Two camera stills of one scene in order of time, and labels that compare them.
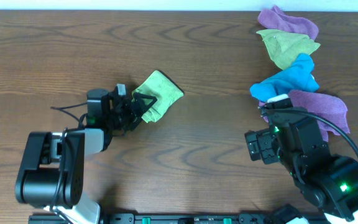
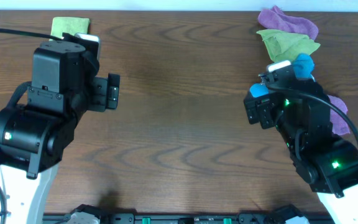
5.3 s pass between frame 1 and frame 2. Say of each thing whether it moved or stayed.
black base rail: stayed
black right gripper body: moved
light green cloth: moved
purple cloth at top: stayed
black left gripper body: moved
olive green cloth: stayed
